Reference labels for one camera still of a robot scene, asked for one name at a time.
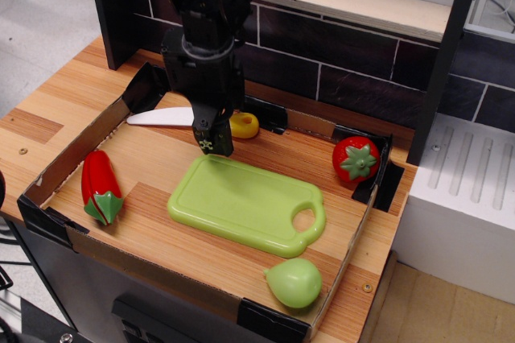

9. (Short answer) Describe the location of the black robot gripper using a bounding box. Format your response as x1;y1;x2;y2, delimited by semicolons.
161;28;245;157

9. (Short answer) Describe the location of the dark shelf frame with plywood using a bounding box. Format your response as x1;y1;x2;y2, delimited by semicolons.
95;0;473;165

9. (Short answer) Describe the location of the cardboard fence with black tape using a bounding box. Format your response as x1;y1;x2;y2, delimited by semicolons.
19;60;414;342

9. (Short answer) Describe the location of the red toy chili pepper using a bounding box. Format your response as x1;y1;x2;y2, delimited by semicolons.
81;150;124;225

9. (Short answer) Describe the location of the white dish drainer block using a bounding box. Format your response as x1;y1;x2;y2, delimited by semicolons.
393;114;514;303

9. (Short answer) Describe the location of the red toy strawberry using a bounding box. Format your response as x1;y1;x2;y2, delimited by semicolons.
332;136;381;183

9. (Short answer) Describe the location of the white knife with yellow handle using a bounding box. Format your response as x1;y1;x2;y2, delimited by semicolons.
126;107;259;139

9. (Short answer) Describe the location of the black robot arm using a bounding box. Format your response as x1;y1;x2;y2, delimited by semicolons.
161;0;251;156

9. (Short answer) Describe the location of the light green toy pear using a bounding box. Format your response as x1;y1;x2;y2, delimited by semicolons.
263;258;323;309

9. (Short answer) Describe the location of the light green plastic cutting board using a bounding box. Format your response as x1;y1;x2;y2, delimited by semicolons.
167;155;326;258

